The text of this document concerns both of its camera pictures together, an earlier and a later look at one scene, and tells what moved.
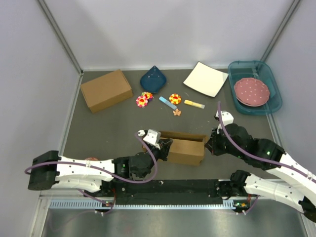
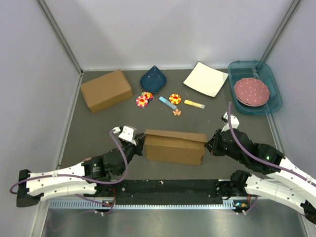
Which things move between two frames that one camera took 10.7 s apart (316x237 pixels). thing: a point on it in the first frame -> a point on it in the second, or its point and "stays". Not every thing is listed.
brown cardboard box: [185, 148] stays
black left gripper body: [159, 154] -> [131, 151]
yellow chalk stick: [190, 102] stays
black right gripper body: [218, 145] stays
